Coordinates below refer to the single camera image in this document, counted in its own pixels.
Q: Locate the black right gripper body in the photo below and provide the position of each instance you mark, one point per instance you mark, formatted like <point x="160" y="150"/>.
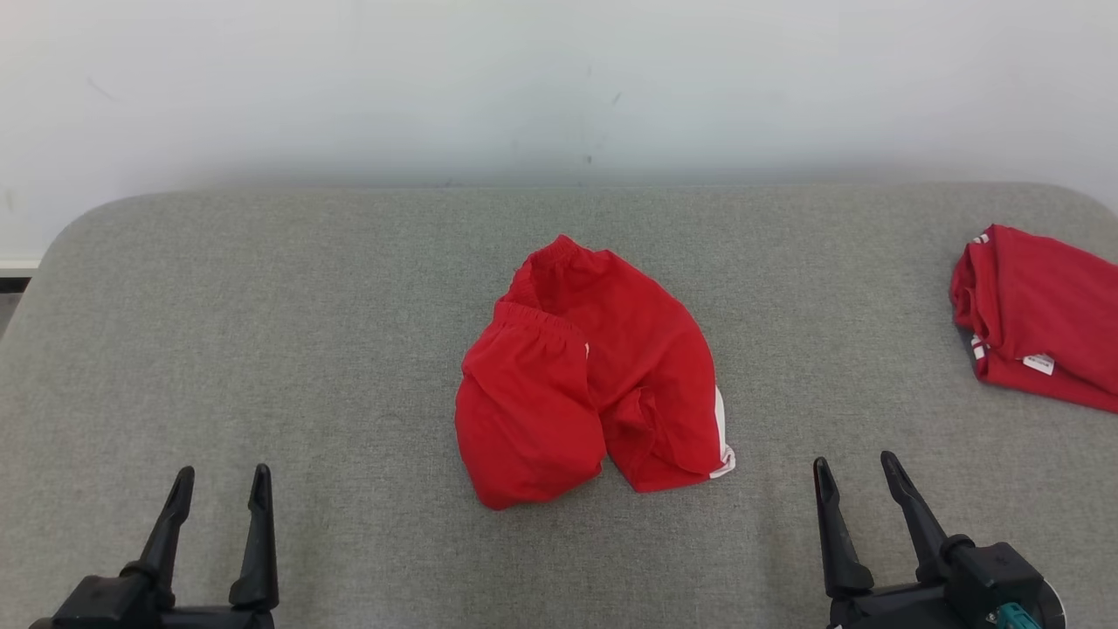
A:
<point x="891" y="611"/>

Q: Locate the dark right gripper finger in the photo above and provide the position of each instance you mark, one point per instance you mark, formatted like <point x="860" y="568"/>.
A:
<point x="919" y="524"/>
<point x="840" y="550"/>

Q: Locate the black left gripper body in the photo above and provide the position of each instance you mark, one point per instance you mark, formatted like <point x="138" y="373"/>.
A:
<point x="105" y="611"/>

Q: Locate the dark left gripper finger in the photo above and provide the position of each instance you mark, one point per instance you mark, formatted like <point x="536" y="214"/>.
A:
<point x="162" y="550"/>
<point x="259" y="550"/>

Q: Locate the red and white t-shirt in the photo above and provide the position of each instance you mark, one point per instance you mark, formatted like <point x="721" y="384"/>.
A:
<point x="1048" y="306"/>

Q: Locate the red shorts with white stripe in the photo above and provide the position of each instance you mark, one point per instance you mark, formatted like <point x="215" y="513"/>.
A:
<point x="594" y="376"/>

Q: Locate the grey fabric sofa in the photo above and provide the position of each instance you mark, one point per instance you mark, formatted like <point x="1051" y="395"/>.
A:
<point x="349" y="349"/>

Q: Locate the black skirting board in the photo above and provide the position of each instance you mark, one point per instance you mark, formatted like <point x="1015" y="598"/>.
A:
<point x="16" y="284"/>

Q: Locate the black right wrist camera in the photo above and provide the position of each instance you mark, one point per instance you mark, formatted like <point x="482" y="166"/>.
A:
<point x="991" y="577"/>

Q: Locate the teal right camera connector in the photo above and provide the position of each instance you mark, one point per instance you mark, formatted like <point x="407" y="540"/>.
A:
<point x="1017" y="618"/>

